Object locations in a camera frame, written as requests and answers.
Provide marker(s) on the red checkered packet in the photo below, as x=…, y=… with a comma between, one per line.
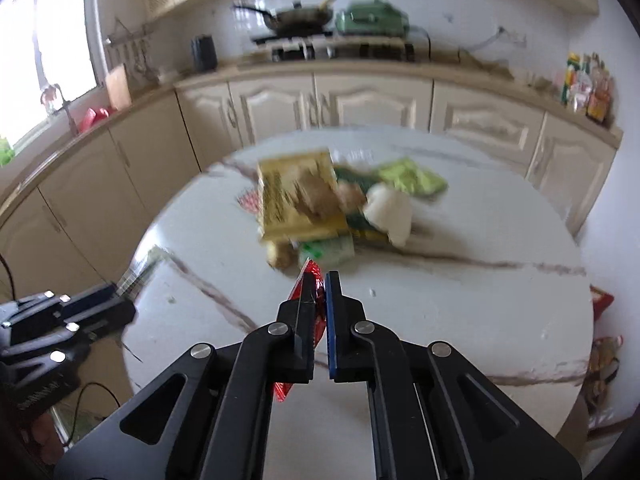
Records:
x=250, y=202

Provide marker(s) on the green dish soap bottle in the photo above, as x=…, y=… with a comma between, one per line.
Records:
x=5, y=152

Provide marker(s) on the brown crumpled wrapper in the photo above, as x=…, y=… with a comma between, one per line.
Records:
x=325, y=195

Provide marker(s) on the window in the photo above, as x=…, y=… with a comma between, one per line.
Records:
x=45, y=35

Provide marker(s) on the black gas hob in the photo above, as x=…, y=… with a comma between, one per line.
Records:
x=350, y=52

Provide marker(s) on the black wok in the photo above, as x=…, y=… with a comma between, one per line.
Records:
x=300, y=17

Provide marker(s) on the brown printed bag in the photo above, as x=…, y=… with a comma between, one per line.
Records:
x=602, y=370

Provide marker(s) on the gold snack packet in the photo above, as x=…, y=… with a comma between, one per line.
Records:
x=285, y=195

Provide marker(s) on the red yellow packet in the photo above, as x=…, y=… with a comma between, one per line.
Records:
x=601, y=301

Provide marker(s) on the green electric cooker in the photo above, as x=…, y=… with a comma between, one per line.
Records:
x=370, y=17

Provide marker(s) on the yellow-green snack packet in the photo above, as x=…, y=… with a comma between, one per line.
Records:
x=415, y=177

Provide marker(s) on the white tissue wad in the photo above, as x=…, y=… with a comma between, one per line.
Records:
x=390, y=210

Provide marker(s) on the clear plastic wrapper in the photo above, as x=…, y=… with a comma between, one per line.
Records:
x=350, y=156

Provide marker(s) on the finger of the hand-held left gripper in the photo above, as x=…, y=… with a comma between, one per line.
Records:
x=95, y=296
x=107, y=317

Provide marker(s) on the wooden spatula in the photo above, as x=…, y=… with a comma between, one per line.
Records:
x=327, y=1

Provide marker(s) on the white plastic packet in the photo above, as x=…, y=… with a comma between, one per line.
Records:
x=327, y=250

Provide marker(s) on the black electric kettle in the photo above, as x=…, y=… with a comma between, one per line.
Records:
x=203, y=54

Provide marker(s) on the round marble table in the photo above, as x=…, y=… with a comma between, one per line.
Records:
x=450, y=310

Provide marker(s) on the metal utensil rack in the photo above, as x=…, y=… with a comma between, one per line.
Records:
x=127, y=40

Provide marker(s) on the wooden cutting board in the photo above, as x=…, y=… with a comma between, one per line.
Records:
x=119, y=87

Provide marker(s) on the dark green snack packet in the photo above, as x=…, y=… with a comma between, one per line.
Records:
x=365, y=230

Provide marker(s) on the red dish basket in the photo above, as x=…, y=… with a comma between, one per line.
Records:
x=95, y=117

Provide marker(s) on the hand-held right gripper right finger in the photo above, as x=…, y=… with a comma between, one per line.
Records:
x=331, y=330

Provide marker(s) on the cluster of condiment bottles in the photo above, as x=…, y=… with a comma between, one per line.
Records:
x=590, y=87

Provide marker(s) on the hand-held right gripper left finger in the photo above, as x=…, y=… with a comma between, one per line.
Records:
x=300, y=330

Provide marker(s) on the metal faucet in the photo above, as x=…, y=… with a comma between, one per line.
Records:
x=70, y=117

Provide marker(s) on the red snack packet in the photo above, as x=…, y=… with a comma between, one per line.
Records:
x=311, y=269

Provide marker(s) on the black portable burner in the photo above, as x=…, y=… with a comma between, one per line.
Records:
x=290, y=37

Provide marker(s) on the tan crumpled wrapper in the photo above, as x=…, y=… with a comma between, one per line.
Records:
x=280, y=255

